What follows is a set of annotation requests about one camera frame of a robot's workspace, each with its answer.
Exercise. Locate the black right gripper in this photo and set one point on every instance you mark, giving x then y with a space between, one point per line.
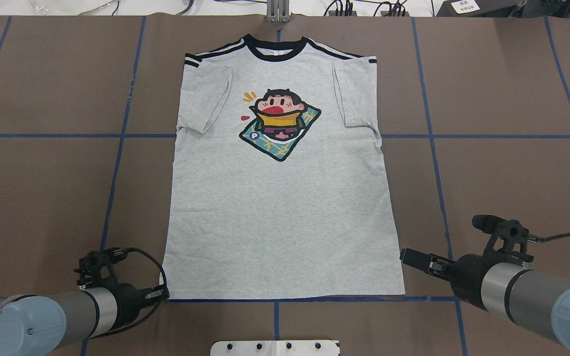
463 273

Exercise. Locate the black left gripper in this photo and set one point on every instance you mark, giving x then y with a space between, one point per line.
129 298

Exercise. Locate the grey cartoon print t-shirt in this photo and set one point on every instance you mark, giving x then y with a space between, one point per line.
279 183

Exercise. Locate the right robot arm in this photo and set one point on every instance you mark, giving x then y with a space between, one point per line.
536 301

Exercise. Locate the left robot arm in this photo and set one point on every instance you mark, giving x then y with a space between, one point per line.
31 325

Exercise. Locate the grey usb hub right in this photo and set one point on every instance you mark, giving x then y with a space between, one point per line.
394 9

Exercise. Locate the grey usb hub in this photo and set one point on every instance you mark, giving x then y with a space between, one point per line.
394 9
340 8

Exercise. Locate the black laptop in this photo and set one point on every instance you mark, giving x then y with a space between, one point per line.
504 8

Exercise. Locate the grey usb hub left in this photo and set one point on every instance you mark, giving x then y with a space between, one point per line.
340 8

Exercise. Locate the white paper in plastic sleeve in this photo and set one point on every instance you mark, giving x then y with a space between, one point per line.
70 7

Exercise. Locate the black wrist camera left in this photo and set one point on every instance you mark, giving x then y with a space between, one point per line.
96 269

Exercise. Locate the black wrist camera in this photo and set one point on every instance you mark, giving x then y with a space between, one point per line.
508 240
96 269

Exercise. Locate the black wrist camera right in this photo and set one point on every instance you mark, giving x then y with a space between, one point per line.
508 240

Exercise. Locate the white camera pole base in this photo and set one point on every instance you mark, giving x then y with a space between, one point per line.
276 348

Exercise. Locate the aluminium frame post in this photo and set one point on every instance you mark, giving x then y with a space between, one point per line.
278 11

